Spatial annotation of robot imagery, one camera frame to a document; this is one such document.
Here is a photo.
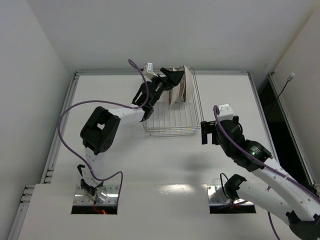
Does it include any floral plate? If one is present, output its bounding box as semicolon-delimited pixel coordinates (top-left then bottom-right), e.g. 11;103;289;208
168;74;186;106
183;65;193;102

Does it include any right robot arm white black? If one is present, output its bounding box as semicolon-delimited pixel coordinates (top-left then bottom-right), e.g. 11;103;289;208
200;116;320;240

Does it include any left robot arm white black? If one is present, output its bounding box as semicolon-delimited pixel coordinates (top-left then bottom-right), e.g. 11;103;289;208
77;68;185;197

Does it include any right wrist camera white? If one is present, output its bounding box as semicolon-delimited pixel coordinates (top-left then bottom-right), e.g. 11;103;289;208
218;104;234;121

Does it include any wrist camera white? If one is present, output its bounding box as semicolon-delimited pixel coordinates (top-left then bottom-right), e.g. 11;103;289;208
218;104;234;121
143;62;158;79

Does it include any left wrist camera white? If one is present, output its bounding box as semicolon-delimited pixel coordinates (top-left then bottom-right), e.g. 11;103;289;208
143;62;158;79

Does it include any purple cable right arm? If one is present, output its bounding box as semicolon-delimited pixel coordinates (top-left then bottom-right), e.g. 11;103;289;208
212;104;320;240

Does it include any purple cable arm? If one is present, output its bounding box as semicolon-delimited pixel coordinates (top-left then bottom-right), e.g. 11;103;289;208
212;104;320;240
57;58;151;192

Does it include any chrome wire dish rack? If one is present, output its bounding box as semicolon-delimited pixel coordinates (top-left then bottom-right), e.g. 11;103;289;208
143;66;204;136

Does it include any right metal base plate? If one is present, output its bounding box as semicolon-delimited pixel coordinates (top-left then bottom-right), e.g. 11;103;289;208
206;185;254;207

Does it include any metal base plate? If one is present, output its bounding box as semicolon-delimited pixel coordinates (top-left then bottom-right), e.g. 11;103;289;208
73;185;120;207
206;185;254;207

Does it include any black usb cable wall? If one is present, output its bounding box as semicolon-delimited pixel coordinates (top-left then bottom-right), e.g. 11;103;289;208
276;72;295;101

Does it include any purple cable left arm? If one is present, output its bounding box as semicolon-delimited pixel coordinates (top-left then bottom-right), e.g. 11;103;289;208
57;58;151;192

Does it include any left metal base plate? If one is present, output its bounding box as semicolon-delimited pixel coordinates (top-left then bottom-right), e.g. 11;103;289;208
73;185;120;207

